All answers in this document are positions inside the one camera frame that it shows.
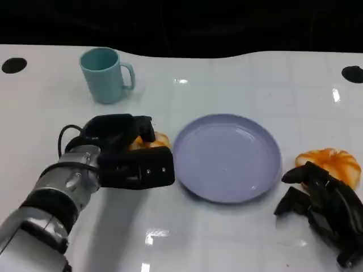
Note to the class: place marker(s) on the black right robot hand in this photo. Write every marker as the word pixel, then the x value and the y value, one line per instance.
pixel 337 209

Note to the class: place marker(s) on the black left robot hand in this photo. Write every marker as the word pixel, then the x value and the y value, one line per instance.
pixel 136 167

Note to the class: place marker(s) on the orange and white toy bread roll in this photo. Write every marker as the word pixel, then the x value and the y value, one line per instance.
pixel 162 140
pixel 329 161

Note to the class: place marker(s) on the lilac plate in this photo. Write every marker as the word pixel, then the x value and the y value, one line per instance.
pixel 227 158

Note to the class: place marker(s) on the pale green mug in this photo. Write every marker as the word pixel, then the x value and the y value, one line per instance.
pixel 103 79

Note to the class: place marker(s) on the black curtain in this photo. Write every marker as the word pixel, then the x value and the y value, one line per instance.
pixel 181 22

